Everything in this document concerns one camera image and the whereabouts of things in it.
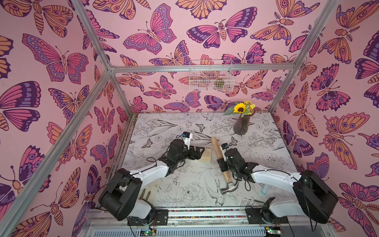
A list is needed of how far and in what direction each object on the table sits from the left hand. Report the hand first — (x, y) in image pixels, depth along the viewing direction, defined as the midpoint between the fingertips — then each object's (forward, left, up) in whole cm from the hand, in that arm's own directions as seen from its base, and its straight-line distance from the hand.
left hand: (201, 147), depth 85 cm
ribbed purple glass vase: (+20, -28, -3) cm, 35 cm away
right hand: (-3, -12, -8) cm, 14 cm away
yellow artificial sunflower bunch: (+20, -27, +13) cm, 36 cm away
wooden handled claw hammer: (-18, -17, -11) cm, 27 cm away
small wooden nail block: (0, -3, -10) cm, 11 cm away
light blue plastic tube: (-19, -35, -12) cm, 42 cm away
